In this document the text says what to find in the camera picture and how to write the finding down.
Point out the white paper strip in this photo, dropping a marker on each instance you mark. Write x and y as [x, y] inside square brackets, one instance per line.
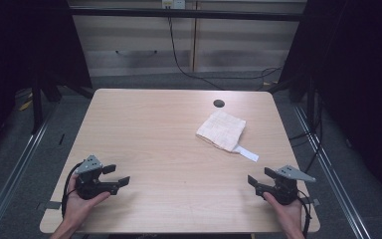
[247, 154]

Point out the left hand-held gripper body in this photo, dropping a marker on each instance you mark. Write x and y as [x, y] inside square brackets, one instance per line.
[89, 186]

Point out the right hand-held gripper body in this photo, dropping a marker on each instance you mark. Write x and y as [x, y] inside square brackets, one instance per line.
[285, 187]

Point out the grey tape piece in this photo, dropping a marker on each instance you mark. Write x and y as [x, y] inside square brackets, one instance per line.
[313, 201]
[50, 205]

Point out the black metal stand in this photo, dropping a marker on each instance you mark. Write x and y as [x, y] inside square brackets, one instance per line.
[37, 99]

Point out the black horizontal frame bar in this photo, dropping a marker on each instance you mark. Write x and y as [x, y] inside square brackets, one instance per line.
[185, 14]

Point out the person's right hand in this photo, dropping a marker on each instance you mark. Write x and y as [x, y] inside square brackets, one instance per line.
[286, 215]

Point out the black curtain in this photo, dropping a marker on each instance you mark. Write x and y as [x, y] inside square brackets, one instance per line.
[358, 83]
[23, 43]

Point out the person's left hand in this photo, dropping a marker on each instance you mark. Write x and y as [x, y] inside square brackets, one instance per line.
[79, 205]

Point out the white towel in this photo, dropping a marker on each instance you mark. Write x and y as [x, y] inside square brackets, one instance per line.
[222, 130]

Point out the white wall socket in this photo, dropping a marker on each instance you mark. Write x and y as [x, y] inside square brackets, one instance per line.
[173, 4]

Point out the yellow floor tape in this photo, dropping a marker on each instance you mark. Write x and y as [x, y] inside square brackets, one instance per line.
[26, 105]

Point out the metal floor rail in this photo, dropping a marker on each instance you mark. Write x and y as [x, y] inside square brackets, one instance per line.
[331, 172]
[11, 176]

